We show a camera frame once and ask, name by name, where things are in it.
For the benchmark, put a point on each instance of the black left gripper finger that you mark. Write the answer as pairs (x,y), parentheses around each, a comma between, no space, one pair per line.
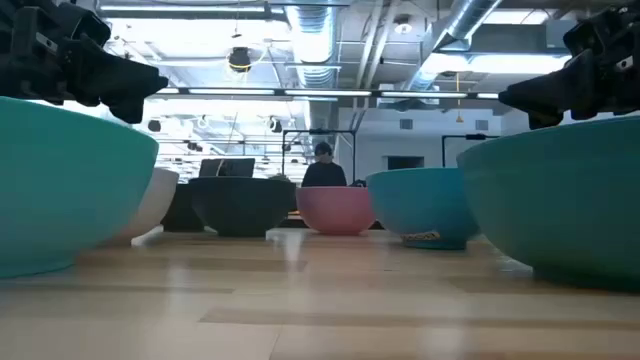
(115,77)
(130,111)

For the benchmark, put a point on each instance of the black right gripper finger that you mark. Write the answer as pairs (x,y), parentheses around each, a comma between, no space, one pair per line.
(545,121)
(560,92)

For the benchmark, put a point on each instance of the teal bowl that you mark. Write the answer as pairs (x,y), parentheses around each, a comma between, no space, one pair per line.
(65,190)
(565,200)

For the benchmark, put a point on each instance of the blue bowl with label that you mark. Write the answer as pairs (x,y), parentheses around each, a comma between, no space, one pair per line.
(420,205)

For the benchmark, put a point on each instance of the pink bowl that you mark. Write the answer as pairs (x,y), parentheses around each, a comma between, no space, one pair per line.
(335,210)

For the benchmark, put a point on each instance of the yellow hanging pendant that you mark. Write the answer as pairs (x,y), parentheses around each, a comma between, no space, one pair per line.
(458,119)

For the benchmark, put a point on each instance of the white bowl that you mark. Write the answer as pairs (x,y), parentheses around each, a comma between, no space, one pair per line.
(159,200)

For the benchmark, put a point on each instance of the black computer monitor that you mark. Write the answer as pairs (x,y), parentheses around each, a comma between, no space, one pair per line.
(227,167)

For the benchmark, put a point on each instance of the black round ceiling device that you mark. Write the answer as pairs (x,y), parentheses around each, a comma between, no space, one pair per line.
(240,59)

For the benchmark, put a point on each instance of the overhead light bar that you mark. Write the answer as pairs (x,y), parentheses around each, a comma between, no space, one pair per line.
(325,93)

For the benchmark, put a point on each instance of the person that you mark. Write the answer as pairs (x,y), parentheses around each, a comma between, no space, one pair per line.
(324,172)

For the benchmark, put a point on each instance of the black metal workstation frame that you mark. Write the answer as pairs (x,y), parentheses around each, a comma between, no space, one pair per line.
(320,131)
(470,136)

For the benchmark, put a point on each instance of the silver ventilation duct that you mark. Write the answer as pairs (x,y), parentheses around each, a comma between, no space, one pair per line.
(465,20)
(312,45)

